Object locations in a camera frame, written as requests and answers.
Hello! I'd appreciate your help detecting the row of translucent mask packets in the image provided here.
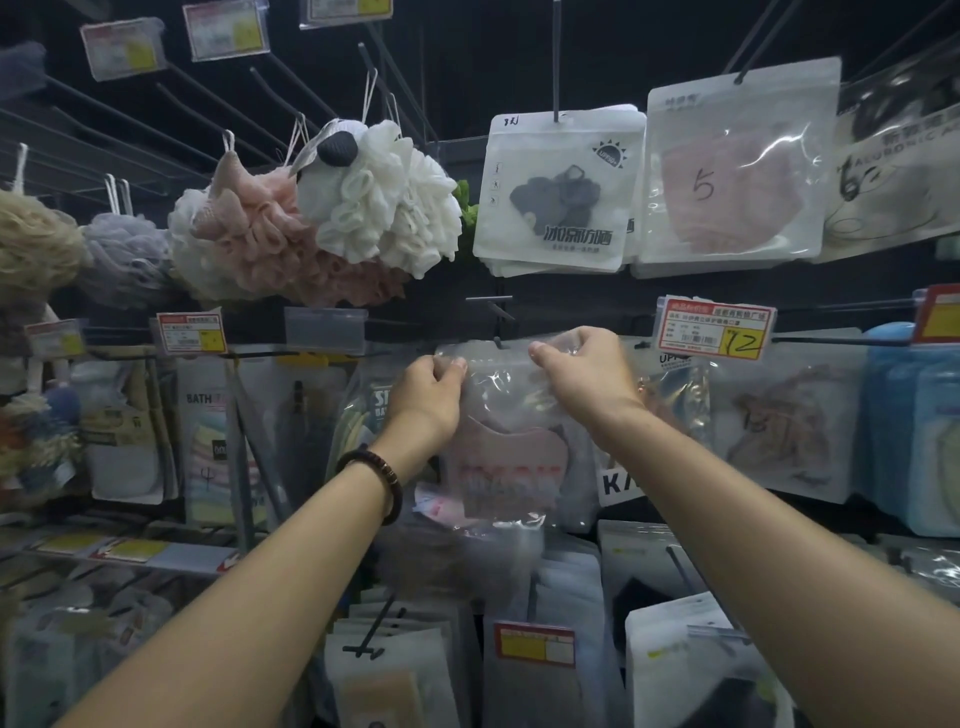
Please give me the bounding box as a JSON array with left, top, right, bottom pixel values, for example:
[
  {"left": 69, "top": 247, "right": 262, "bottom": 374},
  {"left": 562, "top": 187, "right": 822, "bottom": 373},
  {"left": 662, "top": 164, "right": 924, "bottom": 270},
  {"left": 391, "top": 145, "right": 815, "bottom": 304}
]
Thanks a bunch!
[{"left": 479, "top": 539, "right": 624, "bottom": 728}]

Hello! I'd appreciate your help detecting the cream line-drawing mask packet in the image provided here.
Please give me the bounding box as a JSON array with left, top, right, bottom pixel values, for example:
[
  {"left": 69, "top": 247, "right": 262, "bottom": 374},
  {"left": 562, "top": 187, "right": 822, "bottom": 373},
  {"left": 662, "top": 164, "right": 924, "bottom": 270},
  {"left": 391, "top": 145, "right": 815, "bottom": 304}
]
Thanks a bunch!
[{"left": 813, "top": 37, "right": 960, "bottom": 265}]

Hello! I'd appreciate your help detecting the clear packet pink mask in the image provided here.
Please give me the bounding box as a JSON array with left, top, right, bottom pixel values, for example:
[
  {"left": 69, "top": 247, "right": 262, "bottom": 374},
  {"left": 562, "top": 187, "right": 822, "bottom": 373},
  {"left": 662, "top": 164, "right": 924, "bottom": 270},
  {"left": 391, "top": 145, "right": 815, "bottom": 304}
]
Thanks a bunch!
[{"left": 434, "top": 335, "right": 598, "bottom": 535}]

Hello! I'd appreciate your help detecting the person's right forearm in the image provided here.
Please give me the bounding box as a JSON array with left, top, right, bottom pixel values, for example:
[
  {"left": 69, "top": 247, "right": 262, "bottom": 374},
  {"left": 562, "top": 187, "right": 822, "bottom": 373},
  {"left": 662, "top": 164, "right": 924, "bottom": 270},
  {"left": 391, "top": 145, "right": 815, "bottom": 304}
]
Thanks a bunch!
[{"left": 592, "top": 404, "right": 960, "bottom": 728}]

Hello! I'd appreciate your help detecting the white bath mitt packet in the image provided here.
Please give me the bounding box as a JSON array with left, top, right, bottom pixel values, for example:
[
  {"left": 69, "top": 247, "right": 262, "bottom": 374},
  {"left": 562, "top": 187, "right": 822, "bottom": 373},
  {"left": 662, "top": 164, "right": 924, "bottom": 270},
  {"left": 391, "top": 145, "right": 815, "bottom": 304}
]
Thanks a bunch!
[{"left": 71, "top": 359, "right": 181, "bottom": 505}]

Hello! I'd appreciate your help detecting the pastel striped towel packet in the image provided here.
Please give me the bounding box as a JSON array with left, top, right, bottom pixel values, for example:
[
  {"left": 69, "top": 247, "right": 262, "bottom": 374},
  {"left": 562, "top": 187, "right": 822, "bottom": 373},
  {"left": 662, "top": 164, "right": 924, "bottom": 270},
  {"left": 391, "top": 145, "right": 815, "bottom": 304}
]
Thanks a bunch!
[{"left": 177, "top": 359, "right": 268, "bottom": 530}]

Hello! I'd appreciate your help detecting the grey packet pink mask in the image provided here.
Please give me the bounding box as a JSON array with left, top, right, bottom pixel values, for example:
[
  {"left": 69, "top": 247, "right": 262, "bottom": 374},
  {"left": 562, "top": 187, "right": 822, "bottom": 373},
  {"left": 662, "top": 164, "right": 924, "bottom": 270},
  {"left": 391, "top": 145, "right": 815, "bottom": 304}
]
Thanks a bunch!
[{"left": 592, "top": 348, "right": 712, "bottom": 510}]

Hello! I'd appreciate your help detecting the row of clear long packets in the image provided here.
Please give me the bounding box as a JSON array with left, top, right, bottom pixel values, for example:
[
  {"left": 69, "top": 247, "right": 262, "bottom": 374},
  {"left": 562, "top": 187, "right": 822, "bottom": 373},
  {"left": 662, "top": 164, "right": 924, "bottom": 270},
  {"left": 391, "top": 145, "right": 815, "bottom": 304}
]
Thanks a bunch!
[{"left": 224, "top": 356, "right": 361, "bottom": 519}]

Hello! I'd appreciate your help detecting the row of small white packets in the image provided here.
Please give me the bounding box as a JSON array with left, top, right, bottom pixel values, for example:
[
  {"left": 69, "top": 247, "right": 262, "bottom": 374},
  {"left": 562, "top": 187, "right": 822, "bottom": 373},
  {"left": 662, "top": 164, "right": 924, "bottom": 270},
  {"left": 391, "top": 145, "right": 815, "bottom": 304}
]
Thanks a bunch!
[{"left": 0, "top": 584, "right": 174, "bottom": 728}]

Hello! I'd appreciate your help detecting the multicoloured bath sponge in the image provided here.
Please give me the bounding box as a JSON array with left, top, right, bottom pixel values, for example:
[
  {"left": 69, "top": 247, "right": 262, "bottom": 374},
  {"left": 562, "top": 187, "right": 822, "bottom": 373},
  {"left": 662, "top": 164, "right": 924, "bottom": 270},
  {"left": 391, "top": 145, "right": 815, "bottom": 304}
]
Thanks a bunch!
[{"left": 0, "top": 386, "right": 84, "bottom": 496}]

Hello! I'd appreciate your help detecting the pink bath sponge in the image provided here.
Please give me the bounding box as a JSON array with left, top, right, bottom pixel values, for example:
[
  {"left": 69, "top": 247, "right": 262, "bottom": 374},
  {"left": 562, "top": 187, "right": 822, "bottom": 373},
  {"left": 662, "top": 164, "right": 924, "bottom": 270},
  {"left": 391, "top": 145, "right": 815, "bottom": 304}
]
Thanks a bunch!
[{"left": 191, "top": 149, "right": 412, "bottom": 309}]

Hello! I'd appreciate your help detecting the white fluffy item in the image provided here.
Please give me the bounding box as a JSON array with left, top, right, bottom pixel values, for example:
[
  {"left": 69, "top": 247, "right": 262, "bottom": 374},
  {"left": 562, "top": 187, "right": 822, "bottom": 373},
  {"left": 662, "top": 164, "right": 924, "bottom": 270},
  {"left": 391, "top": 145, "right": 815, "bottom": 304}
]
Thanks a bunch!
[{"left": 294, "top": 118, "right": 464, "bottom": 280}]

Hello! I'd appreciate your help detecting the white bath sponge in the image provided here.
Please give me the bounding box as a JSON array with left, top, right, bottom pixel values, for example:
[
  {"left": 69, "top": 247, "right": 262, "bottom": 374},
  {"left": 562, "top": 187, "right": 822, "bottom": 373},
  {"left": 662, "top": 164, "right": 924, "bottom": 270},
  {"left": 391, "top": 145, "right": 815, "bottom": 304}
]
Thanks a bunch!
[{"left": 166, "top": 187, "right": 226, "bottom": 301}]

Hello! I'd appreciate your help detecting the white packet beige mask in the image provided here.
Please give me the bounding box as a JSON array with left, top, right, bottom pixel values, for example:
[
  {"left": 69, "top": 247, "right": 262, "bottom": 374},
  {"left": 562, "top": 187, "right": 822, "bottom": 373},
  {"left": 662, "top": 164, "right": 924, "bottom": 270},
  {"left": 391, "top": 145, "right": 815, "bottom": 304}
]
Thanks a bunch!
[{"left": 708, "top": 327, "right": 871, "bottom": 505}]

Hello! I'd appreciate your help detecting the person's left forearm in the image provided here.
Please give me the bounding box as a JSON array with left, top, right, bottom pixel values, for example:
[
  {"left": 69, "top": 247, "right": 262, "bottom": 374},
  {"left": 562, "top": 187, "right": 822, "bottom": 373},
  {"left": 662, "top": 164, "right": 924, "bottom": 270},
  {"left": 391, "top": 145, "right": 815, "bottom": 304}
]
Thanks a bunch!
[{"left": 56, "top": 464, "right": 406, "bottom": 728}]

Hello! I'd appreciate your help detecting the white price tag yellow corner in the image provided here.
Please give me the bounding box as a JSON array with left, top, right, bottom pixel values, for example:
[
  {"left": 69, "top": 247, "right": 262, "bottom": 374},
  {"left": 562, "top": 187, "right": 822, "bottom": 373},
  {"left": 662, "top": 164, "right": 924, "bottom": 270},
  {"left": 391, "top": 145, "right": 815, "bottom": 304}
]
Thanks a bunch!
[
  {"left": 24, "top": 318, "right": 88, "bottom": 360},
  {"left": 299, "top": 0, "right": 394, "bottom": 31},
  {"left": 155, "top": 311, "right": 229, "bottom": 356},
  {"left": 182, "top": 0, "right": 270, "bottom": 63},
  {"left": 80, "top": 16, "right": 168, "bottom": 82},
  {"left": 654, "top": 294, "right": 779, "bottom": 364}
]

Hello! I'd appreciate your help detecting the glossy packet pink mask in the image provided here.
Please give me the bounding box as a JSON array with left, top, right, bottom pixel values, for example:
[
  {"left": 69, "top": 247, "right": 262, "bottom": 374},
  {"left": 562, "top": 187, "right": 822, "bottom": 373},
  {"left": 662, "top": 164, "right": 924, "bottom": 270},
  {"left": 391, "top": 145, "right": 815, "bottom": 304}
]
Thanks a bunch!
[{"left": 629, "top": 57, "right": 843, "bottom": 279}]

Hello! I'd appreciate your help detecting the red yellow price tag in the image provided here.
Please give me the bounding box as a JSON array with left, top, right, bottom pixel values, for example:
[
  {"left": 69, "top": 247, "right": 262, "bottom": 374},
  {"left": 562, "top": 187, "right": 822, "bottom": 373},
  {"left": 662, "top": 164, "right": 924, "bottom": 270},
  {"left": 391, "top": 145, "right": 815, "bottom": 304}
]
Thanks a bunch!
[
  {"left": 911, "top": 283, "right": 960, "bottom": 348},
  {"left": 493, "top": 620, "right": 577, "bottom": 669}
]

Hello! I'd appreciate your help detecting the person's right hand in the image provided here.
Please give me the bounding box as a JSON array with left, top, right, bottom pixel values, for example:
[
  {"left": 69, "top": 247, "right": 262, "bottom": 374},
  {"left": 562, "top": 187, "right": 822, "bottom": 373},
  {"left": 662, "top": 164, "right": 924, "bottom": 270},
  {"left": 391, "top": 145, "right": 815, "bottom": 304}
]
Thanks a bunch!
[{"left": 528, "top": 325, "right": 652, "bottom": 445}]

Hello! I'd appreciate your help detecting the white packet grey mask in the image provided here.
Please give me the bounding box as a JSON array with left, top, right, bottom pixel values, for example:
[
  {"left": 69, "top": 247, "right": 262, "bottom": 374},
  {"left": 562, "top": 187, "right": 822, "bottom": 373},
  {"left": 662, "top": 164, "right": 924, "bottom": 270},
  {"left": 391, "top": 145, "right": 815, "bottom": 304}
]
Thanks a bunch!
[{"left": 473, "top": 104, "right": 648, "bottom": 277}]

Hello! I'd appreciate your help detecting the green fluffy item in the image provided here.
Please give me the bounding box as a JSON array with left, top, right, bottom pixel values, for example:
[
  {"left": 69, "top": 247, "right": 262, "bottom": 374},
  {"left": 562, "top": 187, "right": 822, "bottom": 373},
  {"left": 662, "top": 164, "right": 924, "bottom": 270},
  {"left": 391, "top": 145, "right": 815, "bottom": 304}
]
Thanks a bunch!
[{"left": 452, "top": 179, "right": 481, "bottom": 253}]

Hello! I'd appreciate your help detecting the person's left hand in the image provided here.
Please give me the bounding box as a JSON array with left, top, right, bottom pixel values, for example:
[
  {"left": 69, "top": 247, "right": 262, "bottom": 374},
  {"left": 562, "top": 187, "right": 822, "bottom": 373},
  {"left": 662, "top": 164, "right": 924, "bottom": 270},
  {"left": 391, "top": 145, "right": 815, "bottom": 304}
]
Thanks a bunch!
[{"left": 373, "top": 354, "right": 470, "bottom": 483}]

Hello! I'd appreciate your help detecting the dark beaded bracelet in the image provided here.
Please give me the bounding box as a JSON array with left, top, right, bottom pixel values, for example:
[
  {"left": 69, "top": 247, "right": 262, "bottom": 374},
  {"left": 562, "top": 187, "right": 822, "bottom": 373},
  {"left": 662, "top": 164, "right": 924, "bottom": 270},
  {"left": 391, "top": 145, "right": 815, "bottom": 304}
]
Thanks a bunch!
[{"left": 335, "top": 443, "right": 405, "bottom": 526}]

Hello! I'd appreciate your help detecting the row of cream mask packets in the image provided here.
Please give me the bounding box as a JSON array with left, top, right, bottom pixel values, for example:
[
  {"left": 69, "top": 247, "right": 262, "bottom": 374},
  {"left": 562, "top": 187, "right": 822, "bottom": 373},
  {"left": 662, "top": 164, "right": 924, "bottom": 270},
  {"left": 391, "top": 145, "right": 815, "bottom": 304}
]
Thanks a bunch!
[{"left": 323, "top": 592, "right": 466, "bottom": 728}]

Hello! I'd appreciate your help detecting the grey bath sponge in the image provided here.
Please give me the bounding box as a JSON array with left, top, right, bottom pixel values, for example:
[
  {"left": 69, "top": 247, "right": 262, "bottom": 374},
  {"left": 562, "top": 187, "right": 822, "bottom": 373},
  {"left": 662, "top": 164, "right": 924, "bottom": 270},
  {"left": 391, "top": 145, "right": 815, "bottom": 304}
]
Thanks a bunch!
[{"left": 77, "top": 212, "right": 178, "bottom": 310}]

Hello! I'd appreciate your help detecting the beige bath sponge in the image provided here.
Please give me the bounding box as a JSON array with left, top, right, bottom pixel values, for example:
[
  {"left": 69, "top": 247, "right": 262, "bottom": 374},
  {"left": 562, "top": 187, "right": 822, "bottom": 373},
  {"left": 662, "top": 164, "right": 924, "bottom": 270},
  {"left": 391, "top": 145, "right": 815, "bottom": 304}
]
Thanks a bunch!
[{"left": 0, "top": 189, "right": 88, "bottom": 301}]

